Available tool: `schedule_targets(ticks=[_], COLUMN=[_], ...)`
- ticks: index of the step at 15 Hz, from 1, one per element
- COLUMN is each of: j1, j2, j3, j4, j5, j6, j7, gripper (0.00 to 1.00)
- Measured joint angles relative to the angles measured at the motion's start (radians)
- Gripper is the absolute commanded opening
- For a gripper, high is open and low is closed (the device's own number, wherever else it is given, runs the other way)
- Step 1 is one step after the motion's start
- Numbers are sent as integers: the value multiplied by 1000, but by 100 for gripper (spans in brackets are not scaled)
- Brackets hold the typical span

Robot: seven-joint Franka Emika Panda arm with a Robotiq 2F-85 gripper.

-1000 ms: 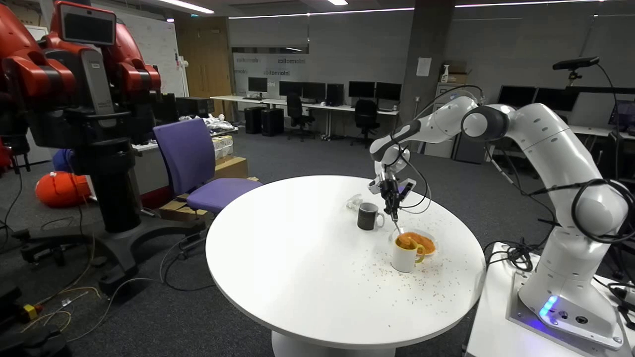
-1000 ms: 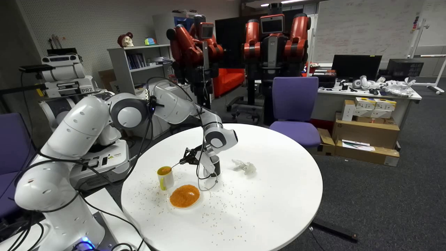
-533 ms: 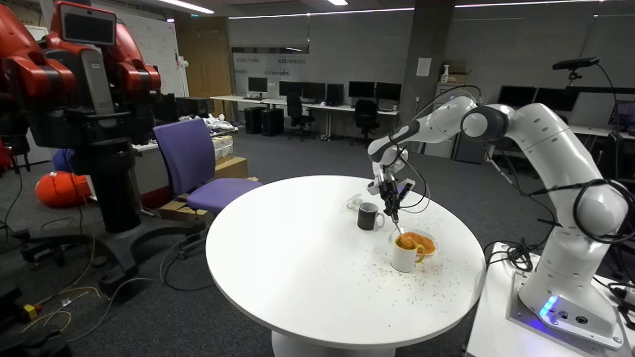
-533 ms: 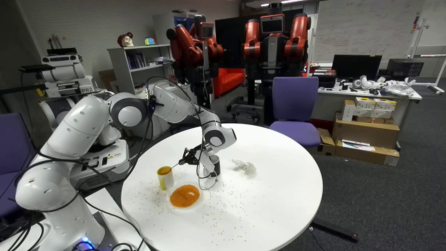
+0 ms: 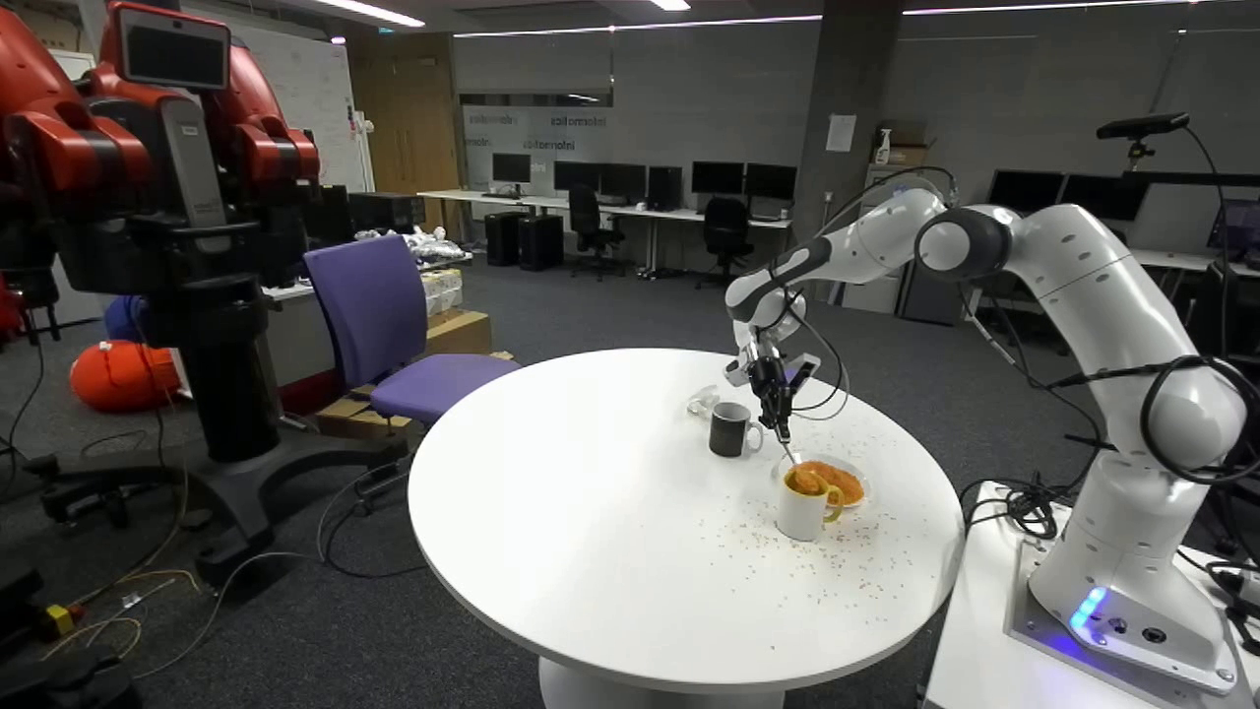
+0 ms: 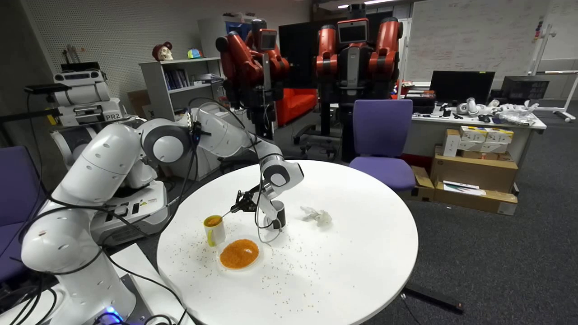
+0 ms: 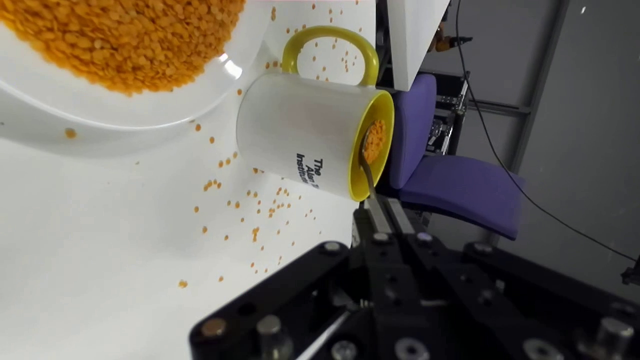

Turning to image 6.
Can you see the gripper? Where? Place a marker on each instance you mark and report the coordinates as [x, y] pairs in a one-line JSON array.
[[253, 201]]

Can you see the silver spoon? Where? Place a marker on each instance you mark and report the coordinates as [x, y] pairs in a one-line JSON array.
[[226, 213]]

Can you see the stack of cardboard boxes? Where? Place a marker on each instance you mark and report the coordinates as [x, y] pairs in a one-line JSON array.
[[474, 174]]

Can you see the crumpled clear plastic wrap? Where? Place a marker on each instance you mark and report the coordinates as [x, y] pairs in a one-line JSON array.
[[317, 216]]

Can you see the orange sofa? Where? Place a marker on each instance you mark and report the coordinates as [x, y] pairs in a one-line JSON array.
[[295, 104]]

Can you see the row of books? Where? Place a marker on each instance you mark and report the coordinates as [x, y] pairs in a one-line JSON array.
[[176, 79]]

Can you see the black monitor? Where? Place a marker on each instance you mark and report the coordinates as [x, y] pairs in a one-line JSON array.
[[461, 85]]

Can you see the white bowl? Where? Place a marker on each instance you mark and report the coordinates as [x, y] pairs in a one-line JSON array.
[[239, 266]]

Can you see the whiteboard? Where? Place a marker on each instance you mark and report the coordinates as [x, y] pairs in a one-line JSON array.
[[469, 40]]

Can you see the stack of small white boxes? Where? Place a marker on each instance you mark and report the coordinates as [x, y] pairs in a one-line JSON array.
[[478, 135]]

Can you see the white rolling stand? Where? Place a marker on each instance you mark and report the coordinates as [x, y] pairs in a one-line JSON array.
[[548, 45]]

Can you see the skull with red hat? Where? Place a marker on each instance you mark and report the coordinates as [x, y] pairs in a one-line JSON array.
[[162, 52]]

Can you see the camera on mount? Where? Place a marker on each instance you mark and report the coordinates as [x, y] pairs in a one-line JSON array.
[[41, 88]]

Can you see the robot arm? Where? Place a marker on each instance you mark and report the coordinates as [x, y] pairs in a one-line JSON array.
[[104, 158]]

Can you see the row of small white robots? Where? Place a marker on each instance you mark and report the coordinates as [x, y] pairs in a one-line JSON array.
[[496, 109]]

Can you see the purple office chair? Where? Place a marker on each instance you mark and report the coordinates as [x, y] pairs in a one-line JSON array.
[[381, 131]]

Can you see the white desk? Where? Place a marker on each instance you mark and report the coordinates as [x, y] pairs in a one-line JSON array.
[[429, 135]]

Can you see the white mobile robot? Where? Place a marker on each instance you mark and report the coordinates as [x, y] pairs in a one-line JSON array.
[[86, 108]]

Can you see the scattered grains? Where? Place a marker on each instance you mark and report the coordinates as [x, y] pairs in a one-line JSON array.
[[289, 257]]

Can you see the heap of orange lentils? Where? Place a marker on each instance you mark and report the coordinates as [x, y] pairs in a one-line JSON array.
[[239, 253]]

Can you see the large black screen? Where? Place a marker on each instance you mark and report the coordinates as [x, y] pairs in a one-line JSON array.
[[295, 54]]

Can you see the grey shelf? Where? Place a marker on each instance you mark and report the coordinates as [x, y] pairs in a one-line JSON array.
[[156, 90]]

